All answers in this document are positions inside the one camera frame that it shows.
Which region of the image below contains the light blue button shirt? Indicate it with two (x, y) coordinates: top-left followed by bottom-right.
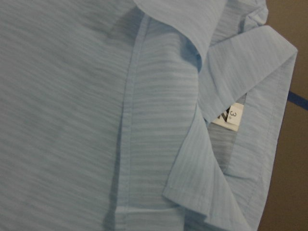
(0, 0), (297, 231)

